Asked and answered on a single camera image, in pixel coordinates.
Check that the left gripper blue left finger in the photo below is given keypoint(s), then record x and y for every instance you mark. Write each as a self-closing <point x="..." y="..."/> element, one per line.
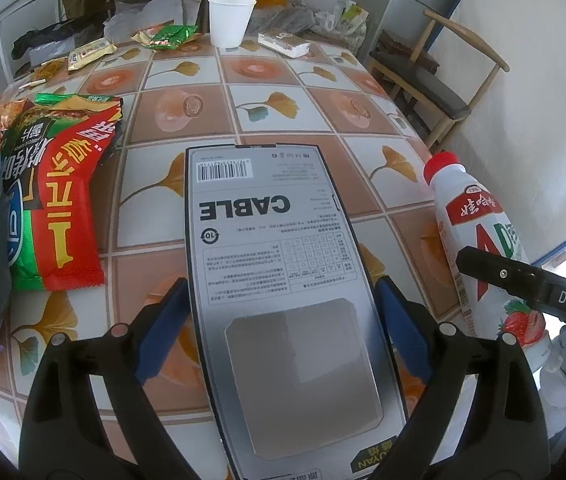
<point x="166" y="319"/>

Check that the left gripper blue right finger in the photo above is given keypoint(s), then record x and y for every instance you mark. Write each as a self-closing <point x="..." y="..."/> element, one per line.
<point x="401" y="320"/>

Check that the grey cable box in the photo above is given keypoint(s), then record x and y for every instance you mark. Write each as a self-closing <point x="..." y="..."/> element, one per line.
<point x="298" y="368"/>

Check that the white yogurt drink bottle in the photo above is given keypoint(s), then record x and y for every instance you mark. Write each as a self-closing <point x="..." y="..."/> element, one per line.
<point x="467" y="214"/>

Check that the white paper cup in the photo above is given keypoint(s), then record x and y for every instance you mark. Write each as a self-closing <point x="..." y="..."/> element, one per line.
<point x="228" y="21"/>

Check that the white mattress blue edge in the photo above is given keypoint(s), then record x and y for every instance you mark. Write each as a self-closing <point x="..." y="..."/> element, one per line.
<point x="514" y="142"/>

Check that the red green noodle bag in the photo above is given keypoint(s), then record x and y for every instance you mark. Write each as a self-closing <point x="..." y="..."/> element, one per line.
<point x="50" y="150"/>

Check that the wooden chair black seat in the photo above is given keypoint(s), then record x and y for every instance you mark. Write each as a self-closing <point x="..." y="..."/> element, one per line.
<point x="407" y="75"/>

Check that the green pea snack bag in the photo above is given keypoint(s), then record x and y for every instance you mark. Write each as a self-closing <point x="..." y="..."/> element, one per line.
<point x="173" y="37"/>

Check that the yellow cracker packet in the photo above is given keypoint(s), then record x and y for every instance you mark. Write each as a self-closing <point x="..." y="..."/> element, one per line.
<point x="89" y="53"/>

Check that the yellow orange snack bag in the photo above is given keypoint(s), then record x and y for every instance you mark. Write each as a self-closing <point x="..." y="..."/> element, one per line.
<point x="144" y="37"/>

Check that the brown white small box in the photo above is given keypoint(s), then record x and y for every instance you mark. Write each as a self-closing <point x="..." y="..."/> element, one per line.
<point x="284" y="43"/>

